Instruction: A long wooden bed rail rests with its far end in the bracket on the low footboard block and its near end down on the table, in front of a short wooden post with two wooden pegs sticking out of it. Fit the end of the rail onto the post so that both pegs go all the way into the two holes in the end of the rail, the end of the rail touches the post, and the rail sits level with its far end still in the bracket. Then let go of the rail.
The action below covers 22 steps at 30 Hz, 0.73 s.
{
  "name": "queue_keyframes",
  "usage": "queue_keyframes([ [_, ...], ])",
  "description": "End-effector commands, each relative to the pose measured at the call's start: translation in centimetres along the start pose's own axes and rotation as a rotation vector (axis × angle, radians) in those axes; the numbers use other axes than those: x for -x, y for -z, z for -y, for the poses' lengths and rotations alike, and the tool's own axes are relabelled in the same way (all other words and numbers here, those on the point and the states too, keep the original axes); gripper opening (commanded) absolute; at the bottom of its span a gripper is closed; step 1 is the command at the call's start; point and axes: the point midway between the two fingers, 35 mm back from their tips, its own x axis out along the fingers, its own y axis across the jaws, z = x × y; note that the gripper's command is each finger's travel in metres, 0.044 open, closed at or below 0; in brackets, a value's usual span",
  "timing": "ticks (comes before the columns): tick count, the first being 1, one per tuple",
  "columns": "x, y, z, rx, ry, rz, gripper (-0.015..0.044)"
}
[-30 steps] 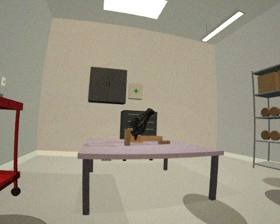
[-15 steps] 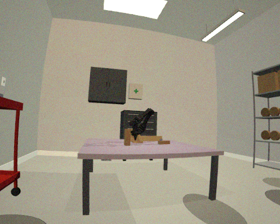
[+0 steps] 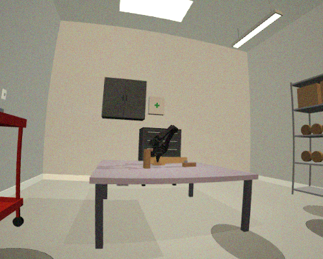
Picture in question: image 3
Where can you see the tan wooden rail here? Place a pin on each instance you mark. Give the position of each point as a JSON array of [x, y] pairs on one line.
[[168, 160]]

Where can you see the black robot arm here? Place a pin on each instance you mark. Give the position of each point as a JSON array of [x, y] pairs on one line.
[[160, 137]]

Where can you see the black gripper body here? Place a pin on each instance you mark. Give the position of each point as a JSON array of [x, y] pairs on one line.
[[156, 151]]

